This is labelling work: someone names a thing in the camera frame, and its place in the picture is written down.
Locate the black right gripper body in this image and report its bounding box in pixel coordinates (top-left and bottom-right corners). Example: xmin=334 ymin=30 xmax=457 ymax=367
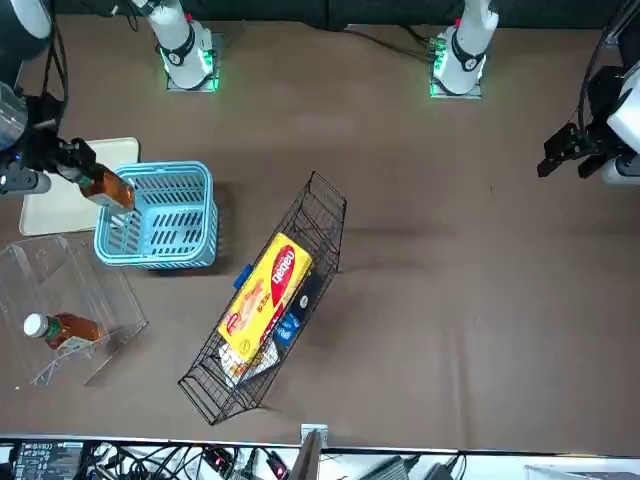
xmin=17 ymin=94 xmax=67 ymax=174

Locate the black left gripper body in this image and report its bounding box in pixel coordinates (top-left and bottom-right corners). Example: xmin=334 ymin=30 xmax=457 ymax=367
xmin=578 ymin=64 xmax=629 ymax=157

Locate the amber tea bottle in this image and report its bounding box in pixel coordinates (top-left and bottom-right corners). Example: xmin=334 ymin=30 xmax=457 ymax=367
xmin=23 ymin=312 xmax=105 ymax=352
xmin=58 ymin=162 xmax=137 ymax=212

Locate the clear acrylic stepped shelf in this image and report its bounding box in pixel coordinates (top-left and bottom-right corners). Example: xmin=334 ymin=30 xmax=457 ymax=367
xmin=0 ymin=233 xmax=149 ymax=387

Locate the light blue plastic basket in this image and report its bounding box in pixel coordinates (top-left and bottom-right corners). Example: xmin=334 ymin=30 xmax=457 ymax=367
xmin=93 ymin=160 xmax=219 ymax=271

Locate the cream plastic tray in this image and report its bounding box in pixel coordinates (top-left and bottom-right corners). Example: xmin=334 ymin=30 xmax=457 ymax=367
xmin=19 ymin=137 xmax=140 ymax=237

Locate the yellow cracker box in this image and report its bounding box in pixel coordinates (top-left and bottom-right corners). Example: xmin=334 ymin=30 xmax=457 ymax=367
xmin=217 ymin=232 xmax=314 ymax=365

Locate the dark blue cookie box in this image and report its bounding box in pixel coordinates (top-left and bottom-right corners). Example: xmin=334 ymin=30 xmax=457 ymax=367
xmin=276 ymin=272 xmax=324 ymax=347

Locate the white cracker box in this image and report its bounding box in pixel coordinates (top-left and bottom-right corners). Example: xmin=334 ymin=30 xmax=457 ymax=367
xmin=218 ymin=342 xmax=281 ymax=384

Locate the black labelled power adapter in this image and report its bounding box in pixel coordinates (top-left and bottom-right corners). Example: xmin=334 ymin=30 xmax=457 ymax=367
xmin=9 ymin=440 xmax=84 ymax=480

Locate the black power brick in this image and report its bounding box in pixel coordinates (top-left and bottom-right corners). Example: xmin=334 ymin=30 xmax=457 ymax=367
xmin=367 ymin=453 xmax=419 ymax=480
xmin=424 ymin=462 xmax=459 ymax=480

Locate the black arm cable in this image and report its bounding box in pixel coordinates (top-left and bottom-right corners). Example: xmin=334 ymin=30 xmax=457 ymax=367
xmin=43 ymin=19 xmax=61 ymax=126
xmin=577 ymin=0 xmax=632 ymax=131
xmin=52 ymin=19 xmax=70 ymax=109

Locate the aluminium frame profile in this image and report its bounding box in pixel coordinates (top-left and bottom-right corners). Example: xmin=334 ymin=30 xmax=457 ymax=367
xmin=602 ymin=0 xmax=632 ymax=49

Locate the black base cable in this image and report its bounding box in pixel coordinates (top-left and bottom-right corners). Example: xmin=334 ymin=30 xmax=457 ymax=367
xmin=342 ymin=24 xmax=441 ymax=64

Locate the black wire tiered shelf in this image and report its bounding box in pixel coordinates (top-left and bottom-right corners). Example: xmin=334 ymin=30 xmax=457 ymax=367
xmin=177 ymin=170 xmax=348 ymax=427

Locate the tangled black cable bundle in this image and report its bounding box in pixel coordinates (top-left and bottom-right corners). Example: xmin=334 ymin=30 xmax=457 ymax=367
xmin=84 ymin=442 xmax=301 ymax=480

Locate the power strip with red switch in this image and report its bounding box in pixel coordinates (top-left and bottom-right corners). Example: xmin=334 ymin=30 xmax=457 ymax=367
xmin=202 ymin=446 xmax=236 ymax=474
xmin=262 ymin=448 xmax=291 ymax=479

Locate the grey aluminium post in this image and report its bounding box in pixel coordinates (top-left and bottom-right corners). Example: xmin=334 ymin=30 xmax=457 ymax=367
xmin=289 ymin=423 xmax=330 ymax=480

